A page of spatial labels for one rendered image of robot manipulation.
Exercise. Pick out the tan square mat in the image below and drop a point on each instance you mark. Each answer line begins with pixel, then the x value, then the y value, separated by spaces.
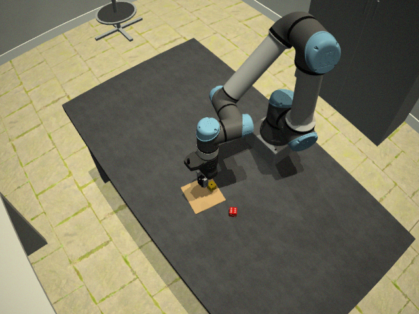
pixel 201 198

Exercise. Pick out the red die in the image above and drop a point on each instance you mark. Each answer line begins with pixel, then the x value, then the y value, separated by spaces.
pixel 233 211

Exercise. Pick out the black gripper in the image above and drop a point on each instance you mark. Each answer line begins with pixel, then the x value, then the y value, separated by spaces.
pixel 204 164

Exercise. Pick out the yellow die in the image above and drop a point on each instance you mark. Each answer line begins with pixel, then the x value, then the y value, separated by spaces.
pixel 211 186

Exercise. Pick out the black die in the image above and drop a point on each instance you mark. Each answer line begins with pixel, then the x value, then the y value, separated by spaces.
pixel 200 181

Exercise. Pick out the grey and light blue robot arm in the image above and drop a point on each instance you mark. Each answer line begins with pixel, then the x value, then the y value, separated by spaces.
pixel 290 117

